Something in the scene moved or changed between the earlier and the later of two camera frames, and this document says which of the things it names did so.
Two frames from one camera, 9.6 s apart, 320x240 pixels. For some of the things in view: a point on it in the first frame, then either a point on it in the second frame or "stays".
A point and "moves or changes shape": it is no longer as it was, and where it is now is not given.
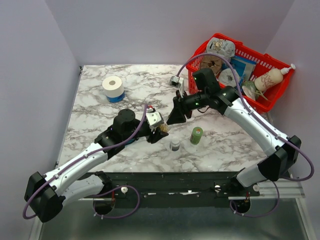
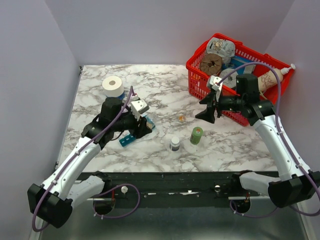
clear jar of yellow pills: (163, 128) moves or changes shape
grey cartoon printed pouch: (221, 46) stays
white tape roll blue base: (113, 89) stays
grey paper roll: (226, 77) stays
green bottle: (196, 135) stays
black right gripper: (177, 115) → (207, 114)
